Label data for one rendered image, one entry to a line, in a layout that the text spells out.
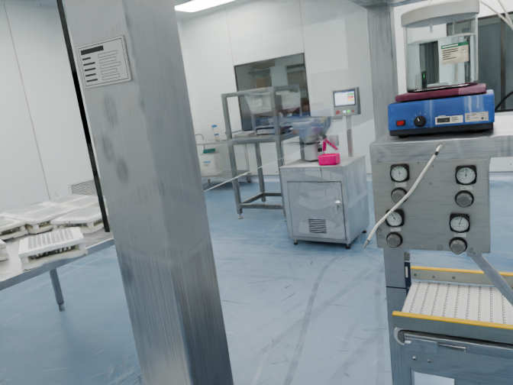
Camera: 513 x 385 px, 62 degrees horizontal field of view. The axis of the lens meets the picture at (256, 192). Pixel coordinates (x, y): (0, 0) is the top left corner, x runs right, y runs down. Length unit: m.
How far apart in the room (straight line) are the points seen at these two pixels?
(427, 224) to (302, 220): 3.08
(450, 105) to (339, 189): 2.85
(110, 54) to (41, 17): 6.12
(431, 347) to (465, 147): 0.46
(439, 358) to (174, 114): 0.91
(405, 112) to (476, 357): 0.55
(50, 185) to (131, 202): 5.80
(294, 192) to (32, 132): 3.51
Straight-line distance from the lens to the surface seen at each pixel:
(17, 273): 1.93
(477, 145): 0.91
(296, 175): 3.89
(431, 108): 0.96
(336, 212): 3.82
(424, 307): 1.20
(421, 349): 1.12
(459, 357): 1.12
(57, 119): 6.27
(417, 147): 0.91
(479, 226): 0.94
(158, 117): 0.34
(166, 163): 0.34
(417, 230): 0.96
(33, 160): 6.05
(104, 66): 0.35
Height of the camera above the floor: 1.39
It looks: 12 degrees down
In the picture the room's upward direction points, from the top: 7 degrees counter-clockwise
